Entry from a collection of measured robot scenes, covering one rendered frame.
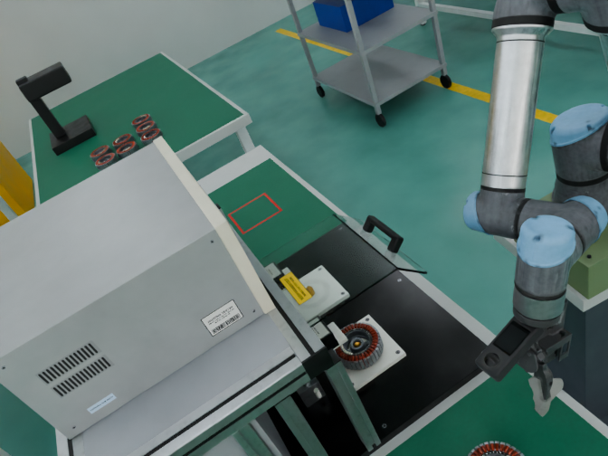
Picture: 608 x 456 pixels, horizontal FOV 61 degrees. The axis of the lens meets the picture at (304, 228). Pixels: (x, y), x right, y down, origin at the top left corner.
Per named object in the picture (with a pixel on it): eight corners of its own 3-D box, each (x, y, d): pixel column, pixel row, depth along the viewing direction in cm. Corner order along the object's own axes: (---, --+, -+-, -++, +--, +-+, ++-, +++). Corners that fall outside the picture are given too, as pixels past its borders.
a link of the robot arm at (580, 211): (543, 186, 90) (511, 213, 84) (613, 195, 81) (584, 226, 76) (544, 225, 93) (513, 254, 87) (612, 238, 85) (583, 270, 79)
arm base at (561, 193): (589, 171, 127) (585, 137, 121) (642, 195, 114) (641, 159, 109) (538, 202, 126) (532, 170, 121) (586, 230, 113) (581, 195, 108)
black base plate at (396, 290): (345, 228, 158) (342, 223, 157) (498, 359, 108) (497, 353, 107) (213, 311, 150) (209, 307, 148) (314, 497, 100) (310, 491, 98)
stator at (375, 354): (362, 323, 124) (357, 313, 121) (394, 347, 115) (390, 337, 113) (327, 353, 120) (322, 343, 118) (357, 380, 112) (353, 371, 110)
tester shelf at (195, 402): (207, 198, 135) (199, 185, 132) (335, 364, 82) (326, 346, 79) (52, 289, 127) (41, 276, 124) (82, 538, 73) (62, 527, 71)
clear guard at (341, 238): (361, 220, 117) (354, 200, 114) (428, 273, 98) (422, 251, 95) (239, 298, 111) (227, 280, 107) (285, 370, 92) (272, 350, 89)
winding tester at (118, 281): (203, 207, 123) (161, 135, 111) (276, 308, 89) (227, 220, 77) (52, 295, 116) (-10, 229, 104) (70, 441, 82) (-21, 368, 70)
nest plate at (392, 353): (369, 317, 126) (368, 314, 125) (406, 356, 114) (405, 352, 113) (318, 351, 123) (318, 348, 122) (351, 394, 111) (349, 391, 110)
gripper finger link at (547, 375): (558, 399, 85) (546, 352, 83) (552, 403, 84) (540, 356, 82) (536, 389, 89) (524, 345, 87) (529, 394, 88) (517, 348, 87)
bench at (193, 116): (204, 133, 439) (161, 51, 394) (299, 226, 294) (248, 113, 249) (87, 198, 418) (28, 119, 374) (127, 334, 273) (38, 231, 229)
